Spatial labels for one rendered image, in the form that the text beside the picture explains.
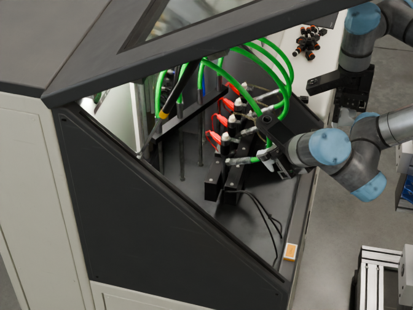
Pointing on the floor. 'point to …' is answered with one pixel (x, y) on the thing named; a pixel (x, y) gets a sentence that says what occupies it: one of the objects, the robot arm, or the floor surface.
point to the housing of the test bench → (39, 154)
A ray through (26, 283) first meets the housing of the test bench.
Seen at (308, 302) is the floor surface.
